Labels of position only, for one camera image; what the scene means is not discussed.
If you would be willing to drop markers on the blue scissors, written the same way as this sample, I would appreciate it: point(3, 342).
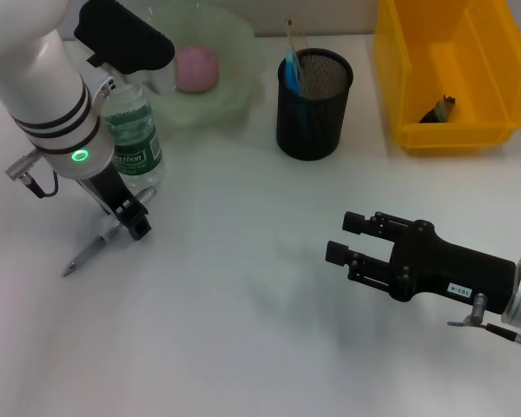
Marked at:
point(292, 74)

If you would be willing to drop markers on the black mesh pen cup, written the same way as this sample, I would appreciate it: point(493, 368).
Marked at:
point(317, 126)

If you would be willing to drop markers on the pink peach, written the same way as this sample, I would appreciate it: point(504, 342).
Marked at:
point(199, 69)

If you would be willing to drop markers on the silver ballpoint pen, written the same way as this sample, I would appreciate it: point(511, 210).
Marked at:
point(87, 254)

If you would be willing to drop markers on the clear green-label water bottle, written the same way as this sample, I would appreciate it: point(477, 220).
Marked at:
point(134, 130)

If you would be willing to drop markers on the green plastic wrapper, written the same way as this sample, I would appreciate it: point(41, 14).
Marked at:
point(440, 110)

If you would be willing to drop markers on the clear plastic ruler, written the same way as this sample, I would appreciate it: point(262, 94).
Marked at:
point(296, 39)

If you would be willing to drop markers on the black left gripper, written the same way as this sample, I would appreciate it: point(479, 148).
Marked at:
point(108, 191)

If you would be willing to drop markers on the yellow plastic bin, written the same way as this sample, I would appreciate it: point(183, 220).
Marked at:
point(460, 65)

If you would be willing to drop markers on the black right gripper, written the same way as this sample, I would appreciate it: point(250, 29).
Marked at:
point(451, 269)

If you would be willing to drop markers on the translucent green fruit bowl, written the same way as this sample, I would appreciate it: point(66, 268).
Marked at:
point(239, 56)

